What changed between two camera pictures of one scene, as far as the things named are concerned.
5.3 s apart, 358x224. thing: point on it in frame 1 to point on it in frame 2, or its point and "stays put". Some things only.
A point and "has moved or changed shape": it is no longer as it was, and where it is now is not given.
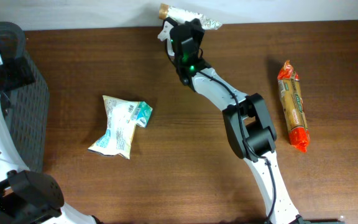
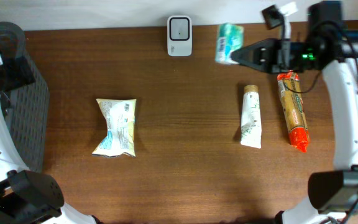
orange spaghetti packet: [291, 99] stays put
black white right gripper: [198, 33] to [269, 56]
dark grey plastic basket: [28, 105] stays put
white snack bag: [118, 138] stays put
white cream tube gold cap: [180, 17] has moved or changed shape
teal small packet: [142, 114] to [230, 37]
